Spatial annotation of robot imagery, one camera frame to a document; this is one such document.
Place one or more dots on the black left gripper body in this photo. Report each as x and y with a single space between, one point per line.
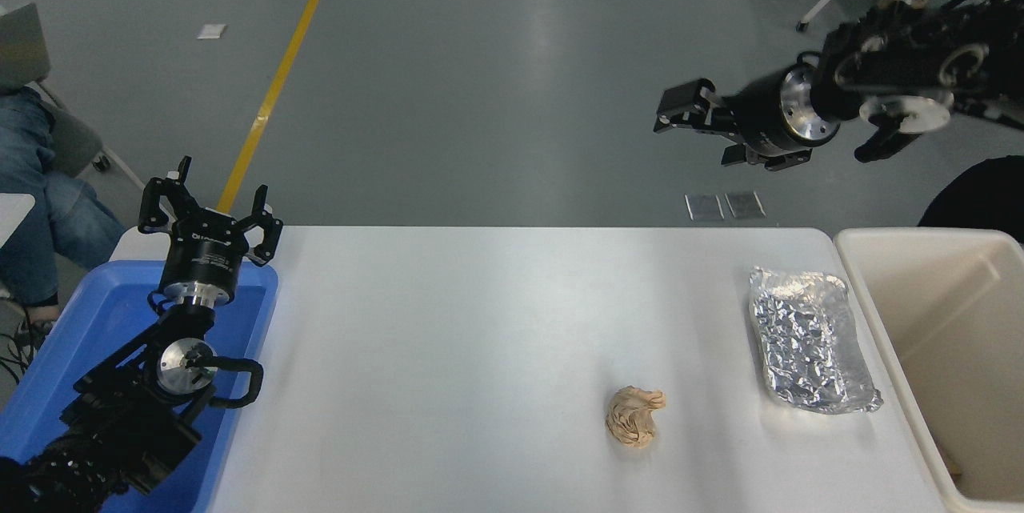
204 253

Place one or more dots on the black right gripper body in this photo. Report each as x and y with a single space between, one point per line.
756 117

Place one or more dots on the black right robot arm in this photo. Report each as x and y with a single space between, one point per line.
912 65

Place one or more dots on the silver floor plate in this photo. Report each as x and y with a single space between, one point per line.
706 207
746 205

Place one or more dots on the grey wheeled chair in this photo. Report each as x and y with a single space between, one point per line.
76 141

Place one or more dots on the blue plastic tray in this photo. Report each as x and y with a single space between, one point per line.
112 313

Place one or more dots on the white side table corner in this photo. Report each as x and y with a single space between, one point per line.
14 217

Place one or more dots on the white paper scrap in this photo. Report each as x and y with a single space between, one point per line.
211 31

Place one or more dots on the grey laptop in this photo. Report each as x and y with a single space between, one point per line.
24 45

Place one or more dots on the large pale plastic bin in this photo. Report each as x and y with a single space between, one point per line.
960 337

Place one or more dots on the crumpled tan paper ball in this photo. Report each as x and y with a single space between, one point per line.
632 417

